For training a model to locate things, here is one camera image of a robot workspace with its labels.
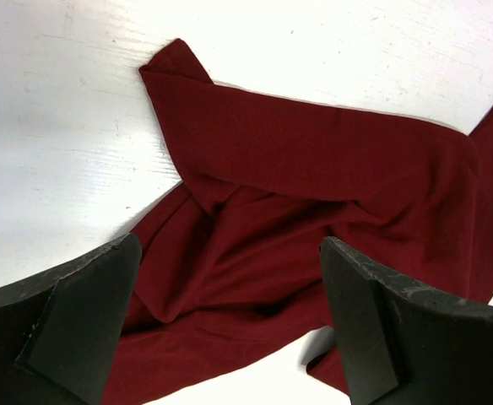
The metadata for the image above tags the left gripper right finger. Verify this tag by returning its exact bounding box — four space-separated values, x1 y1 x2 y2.
320 237 493 404

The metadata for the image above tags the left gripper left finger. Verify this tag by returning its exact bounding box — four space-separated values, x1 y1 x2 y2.
0 234 142 405

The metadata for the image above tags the dark red t shirt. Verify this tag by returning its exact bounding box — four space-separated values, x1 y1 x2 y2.
103 40 493 404

